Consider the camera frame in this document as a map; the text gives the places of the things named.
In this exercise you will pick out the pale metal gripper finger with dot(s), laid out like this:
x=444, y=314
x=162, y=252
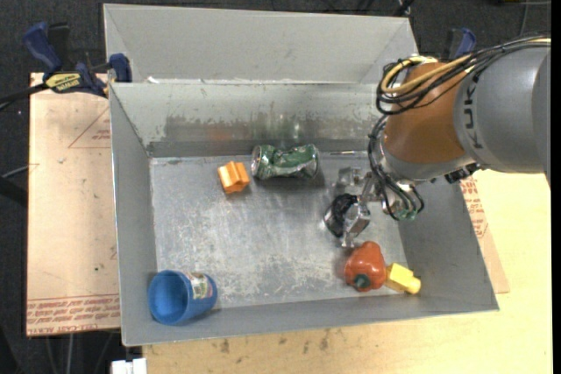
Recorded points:
x=358, y=223
x=350, y=178

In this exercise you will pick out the black and clear crumpled object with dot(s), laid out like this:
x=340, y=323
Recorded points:
x=338, y=210

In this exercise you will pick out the orange toy bell pepper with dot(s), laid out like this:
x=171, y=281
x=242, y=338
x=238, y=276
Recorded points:
x=366, y=265

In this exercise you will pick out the crushed green drink can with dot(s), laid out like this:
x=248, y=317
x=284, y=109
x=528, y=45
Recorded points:
x=285, y=162

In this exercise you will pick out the yellow toy block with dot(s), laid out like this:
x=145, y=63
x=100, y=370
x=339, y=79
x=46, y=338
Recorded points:
x=402, y=278

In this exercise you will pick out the grey metal bin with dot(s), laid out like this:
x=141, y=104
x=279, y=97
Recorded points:
x=263, y=232

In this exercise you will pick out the orange notched block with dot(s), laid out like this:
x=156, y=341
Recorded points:
x=233, y=177

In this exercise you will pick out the blue plastic cup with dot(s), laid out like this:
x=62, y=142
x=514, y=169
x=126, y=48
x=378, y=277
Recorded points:
x=175, y=298

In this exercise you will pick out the brown cardboard board red print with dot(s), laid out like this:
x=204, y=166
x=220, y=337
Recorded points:
x=70, y=206

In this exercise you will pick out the black cylinder on white bracket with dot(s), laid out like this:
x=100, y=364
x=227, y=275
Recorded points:
x=458, y=176

